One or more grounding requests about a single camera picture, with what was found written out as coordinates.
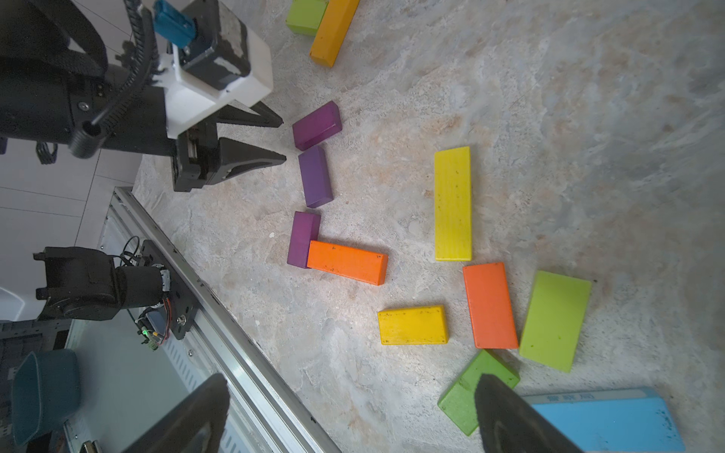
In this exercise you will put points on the orange long block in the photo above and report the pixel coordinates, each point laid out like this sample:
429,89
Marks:
353,263

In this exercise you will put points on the yellow long block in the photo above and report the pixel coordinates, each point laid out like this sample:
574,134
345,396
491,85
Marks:
453,205

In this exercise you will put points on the red-orange block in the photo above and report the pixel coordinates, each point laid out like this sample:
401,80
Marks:
490,307

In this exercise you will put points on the yellow short block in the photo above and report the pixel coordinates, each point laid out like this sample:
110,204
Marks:
423,325

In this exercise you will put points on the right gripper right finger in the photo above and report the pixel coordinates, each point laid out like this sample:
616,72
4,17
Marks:
508,424

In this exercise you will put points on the light blue block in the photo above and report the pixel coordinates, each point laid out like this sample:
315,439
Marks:
629,420

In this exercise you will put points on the purple block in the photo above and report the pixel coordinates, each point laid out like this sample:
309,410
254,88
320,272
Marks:
315,177
317,126
304,230

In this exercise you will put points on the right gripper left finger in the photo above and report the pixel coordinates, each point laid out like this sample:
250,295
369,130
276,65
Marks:
197,424

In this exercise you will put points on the lime green small block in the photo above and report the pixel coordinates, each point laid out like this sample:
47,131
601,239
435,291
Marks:
305,16

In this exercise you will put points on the amber long block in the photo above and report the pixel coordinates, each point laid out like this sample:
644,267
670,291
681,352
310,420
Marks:
332,31

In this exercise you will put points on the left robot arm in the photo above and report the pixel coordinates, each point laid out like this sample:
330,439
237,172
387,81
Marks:
59,88

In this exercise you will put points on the teal bin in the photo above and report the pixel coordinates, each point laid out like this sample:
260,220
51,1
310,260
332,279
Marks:
45,392

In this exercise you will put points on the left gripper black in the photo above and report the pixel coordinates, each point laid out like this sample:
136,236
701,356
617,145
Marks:
203,159

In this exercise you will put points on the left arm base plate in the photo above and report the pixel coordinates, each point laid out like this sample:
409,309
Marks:
184,303

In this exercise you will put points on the aluminium rail frame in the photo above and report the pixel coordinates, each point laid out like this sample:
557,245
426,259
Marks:
126,387

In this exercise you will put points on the left circuit board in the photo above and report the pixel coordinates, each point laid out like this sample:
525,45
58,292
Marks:
152,326

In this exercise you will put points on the lime green flat block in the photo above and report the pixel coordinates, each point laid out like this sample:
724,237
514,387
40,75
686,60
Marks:
554,320

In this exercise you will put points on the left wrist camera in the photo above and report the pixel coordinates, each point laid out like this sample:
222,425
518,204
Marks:
214,60

